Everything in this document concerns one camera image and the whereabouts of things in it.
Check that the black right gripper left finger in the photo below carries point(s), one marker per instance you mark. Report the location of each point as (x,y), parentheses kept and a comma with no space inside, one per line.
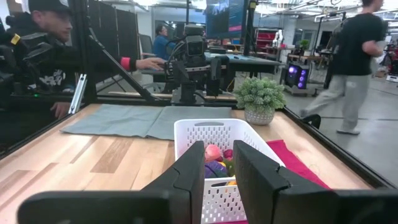
(180,199)

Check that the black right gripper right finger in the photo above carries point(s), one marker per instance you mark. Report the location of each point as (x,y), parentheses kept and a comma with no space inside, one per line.
(264,193)

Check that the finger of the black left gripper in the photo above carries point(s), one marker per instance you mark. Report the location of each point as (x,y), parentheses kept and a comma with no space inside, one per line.
(180,76)
(220,76)

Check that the yellow elongated toy vegetable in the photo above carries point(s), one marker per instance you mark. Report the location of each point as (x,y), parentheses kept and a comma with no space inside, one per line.
(231,183)

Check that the purple toy grape bunch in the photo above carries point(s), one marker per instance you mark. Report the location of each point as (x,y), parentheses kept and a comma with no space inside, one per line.
(214,170)

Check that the pink toy peach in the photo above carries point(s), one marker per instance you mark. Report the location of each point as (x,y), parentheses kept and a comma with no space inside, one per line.
(213,152)

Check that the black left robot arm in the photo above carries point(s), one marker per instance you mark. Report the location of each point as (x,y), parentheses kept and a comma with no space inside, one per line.
(189,93)

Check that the person's hand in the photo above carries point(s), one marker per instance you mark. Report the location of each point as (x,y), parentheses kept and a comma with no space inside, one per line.
(60,109)
(150,63)

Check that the grey desk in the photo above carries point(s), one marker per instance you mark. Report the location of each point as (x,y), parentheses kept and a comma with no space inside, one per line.
(248,60)

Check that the person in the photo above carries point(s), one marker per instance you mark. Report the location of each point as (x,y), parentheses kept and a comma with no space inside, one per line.
(354,46)
(53,21)
(161,45)

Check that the computer monitor with blue screen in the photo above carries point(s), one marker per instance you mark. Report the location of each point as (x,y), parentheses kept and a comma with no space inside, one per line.
(225,17)

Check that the red cloth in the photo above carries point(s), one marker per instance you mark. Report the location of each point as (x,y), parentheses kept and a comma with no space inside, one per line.
(295,165)

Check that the green plant in patterned pot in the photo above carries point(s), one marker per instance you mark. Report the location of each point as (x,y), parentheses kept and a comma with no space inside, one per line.
(259,93)

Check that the grey cloth mat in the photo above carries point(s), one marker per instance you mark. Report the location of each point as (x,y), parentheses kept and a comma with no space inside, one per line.
(140,119)

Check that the white perforated plastic basket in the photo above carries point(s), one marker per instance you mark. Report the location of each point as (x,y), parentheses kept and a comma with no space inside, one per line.
(180,137)

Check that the black room divider panel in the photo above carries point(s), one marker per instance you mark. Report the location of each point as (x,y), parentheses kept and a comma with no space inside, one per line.
(124,34)

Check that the computer tower with purple lights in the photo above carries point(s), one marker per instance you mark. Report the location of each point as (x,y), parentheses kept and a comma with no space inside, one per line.
(297,76)

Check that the black rounded clamp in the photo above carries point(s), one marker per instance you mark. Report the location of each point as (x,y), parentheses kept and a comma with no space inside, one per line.
(312,120)

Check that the small background plant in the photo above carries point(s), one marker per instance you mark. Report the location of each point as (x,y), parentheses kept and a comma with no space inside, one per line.
(304,43)

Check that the silver aluminium extrusion bar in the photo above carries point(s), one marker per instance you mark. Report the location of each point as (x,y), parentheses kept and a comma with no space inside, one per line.
(77,93)

